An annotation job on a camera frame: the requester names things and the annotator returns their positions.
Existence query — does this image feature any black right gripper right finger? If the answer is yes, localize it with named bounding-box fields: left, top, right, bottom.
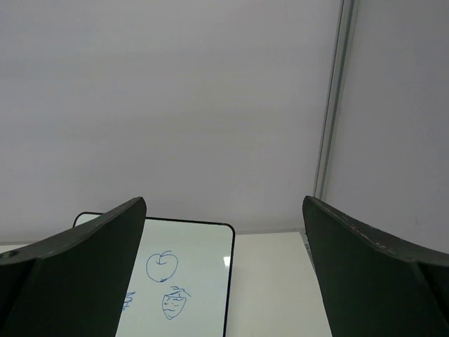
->
left=302, top=196, right=448, bottom=336

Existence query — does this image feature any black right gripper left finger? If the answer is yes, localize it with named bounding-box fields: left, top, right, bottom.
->
left=1, top=197, right=146, bottom=336

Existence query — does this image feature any white whiteboard black frame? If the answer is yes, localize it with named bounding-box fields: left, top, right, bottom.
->
left=72, top=211, right=236, bottom=337

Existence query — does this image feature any aluminium corner post right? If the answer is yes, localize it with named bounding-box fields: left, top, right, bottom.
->
left=313, top=0, right=360, bottom=199

